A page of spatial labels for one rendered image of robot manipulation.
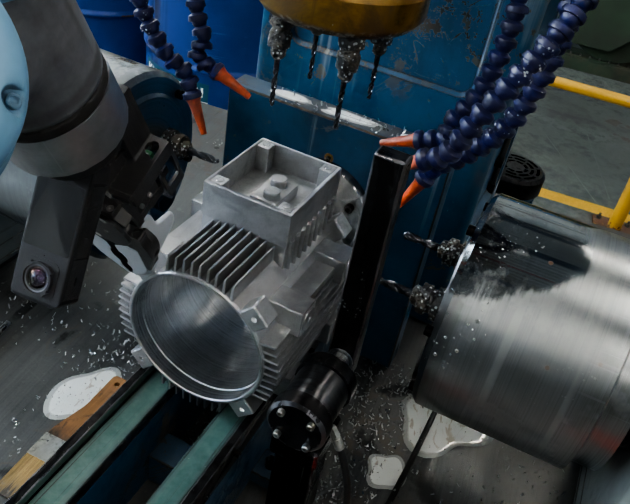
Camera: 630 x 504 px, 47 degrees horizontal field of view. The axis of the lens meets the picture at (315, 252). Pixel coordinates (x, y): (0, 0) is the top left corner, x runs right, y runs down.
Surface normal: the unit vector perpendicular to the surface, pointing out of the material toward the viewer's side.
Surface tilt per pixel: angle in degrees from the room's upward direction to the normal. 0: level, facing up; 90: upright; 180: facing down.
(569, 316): 43
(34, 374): 0
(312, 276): 0
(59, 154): 111
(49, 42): 91
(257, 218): 90
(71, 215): 62
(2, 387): 0
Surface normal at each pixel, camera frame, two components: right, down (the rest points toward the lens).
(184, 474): 0.15, -0.79
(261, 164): -0.44, 0.48
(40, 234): -0.26, 0.07
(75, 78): 0.87, 0.41
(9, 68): 0.88, -0.09
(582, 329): -0.20, -0.18
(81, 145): 0.58, 0.72
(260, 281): 0.60, -0.47
